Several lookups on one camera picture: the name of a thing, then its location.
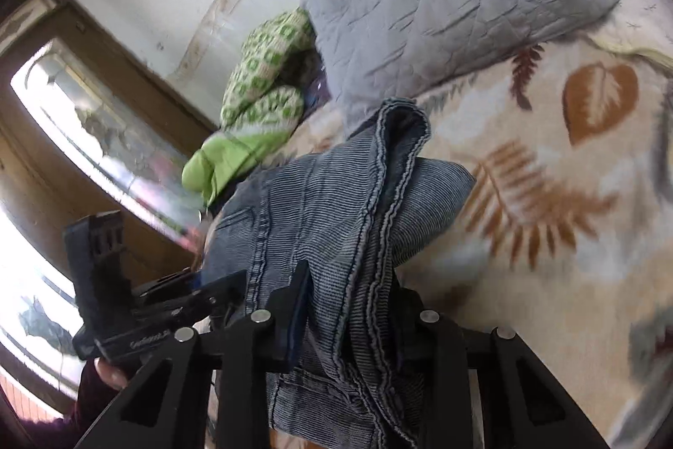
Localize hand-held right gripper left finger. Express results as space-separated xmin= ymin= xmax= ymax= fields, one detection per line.
xmin=72 ymin=260 xmax=312 ymax=449

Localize wooden window frame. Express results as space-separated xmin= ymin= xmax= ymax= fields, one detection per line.
xmin=0 ymin=0 xmax=224 ymax=282

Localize green patterned cloth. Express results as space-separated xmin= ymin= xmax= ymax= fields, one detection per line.
xmin=181 ymin=7 xmax=317 ymax=209

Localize grey quilted blanket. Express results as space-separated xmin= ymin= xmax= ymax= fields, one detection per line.
xmin=299 ymin=0 xmax=633 ymax=141

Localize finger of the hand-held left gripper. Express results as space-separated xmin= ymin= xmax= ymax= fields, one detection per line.
xmin=158 ymin=269 xmax=249 ymax=318

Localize blue denim pants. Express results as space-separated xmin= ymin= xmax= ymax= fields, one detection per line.
xmin=201 ymin=98 xmax=477 ymax=449

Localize person's left hand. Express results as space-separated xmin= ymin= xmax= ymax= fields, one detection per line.
xmin=93 ymin=355 xmax=131 ymax=391

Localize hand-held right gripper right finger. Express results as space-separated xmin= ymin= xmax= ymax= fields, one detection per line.
xmin=389 ymin=285 xmax=612 ymax=449

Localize person's left forearm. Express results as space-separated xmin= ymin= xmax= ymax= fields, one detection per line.
xmin=32 ymin=364 xmax=123 ymax=449

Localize beige leaf print blanket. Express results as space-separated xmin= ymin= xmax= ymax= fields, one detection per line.
xmin=210 ymin=0 xmax=673 ymax=449

